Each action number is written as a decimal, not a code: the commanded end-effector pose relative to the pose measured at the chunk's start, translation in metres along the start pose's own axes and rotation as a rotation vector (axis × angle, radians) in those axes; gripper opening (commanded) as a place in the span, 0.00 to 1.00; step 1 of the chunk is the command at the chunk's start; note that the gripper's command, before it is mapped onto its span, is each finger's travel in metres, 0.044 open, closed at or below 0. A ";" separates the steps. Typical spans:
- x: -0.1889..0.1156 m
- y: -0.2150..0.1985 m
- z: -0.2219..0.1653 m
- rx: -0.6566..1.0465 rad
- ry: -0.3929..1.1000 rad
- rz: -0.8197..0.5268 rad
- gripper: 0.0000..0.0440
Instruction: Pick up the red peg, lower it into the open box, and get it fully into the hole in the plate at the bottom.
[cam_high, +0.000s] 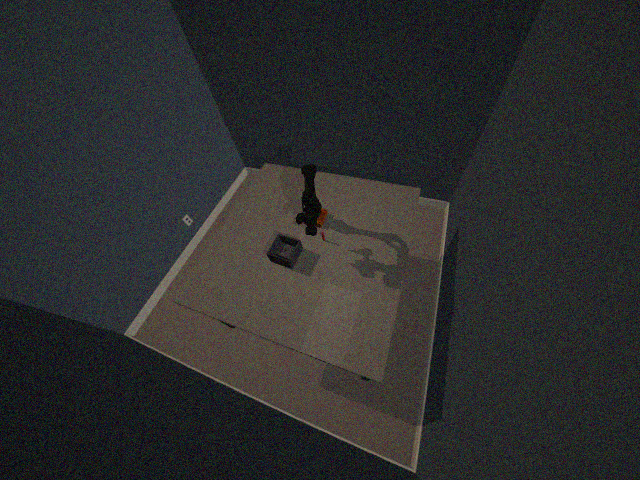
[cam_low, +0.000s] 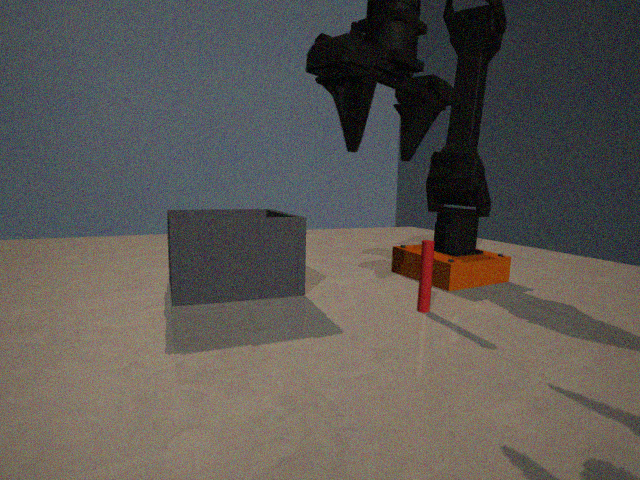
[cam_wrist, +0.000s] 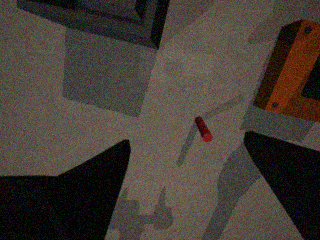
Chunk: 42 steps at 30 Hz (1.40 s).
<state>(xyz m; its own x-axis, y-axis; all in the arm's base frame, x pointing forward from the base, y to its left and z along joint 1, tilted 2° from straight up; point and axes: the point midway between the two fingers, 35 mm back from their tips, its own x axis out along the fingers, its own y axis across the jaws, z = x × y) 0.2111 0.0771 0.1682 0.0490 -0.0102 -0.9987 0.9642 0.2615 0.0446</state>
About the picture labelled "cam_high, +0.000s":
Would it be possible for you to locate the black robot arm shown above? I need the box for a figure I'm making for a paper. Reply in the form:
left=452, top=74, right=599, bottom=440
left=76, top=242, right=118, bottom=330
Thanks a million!
left=296, top=164, right=322, bottom=227

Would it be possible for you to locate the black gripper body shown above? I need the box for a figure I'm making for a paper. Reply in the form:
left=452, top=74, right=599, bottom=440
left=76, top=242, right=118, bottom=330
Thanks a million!
left=305, top=207, right=319, bottom=235

